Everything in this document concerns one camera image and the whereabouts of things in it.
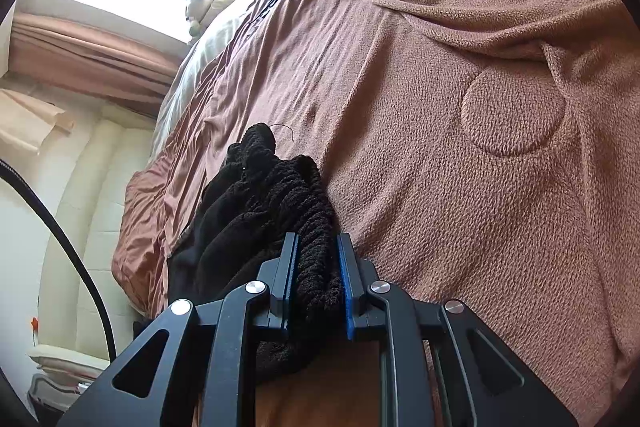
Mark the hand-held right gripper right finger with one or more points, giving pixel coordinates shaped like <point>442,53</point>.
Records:
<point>346,292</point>

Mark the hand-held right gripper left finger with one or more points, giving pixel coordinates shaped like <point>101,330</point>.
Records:
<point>292,272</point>

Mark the black knit pants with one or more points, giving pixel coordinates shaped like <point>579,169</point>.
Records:
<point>280,207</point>

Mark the brown blanket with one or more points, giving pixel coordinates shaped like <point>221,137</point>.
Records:
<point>425,182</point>

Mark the cream leather headboard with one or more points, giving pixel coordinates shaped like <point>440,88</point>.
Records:
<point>90,207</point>

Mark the cream duvet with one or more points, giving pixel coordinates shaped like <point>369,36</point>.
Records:
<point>200,57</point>

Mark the beige padded board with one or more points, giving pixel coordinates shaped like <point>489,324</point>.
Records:
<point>60,359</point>

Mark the small orange toy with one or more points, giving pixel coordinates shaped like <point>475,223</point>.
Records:
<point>34,326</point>

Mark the pink curtain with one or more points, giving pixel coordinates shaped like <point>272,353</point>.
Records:
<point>90,57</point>

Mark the cream hanging cloth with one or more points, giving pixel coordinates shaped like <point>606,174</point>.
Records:
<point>30,117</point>

